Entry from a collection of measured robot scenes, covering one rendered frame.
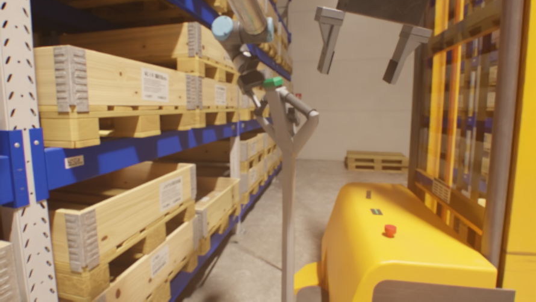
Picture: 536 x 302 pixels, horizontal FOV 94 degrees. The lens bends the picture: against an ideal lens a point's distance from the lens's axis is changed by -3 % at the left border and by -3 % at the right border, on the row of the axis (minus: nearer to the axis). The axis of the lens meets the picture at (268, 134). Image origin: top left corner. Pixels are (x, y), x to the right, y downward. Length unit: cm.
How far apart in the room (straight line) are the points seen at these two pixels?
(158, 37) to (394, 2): 168
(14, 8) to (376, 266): 128
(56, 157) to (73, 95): 22
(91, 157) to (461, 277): 128
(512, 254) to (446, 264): 20
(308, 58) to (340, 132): 200
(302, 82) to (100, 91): 581
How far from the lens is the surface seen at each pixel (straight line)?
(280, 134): 102
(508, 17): 96
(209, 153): 291
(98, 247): 121
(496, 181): 95
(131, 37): 211
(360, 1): 46
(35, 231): 113
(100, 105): 115
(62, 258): 125
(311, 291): 146
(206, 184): 274
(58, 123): 112
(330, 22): 46
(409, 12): 50
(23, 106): 106
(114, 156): 128
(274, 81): 96
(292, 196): 107
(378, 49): 681
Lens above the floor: 132
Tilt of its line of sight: 6 degrees down
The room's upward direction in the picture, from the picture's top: straight up
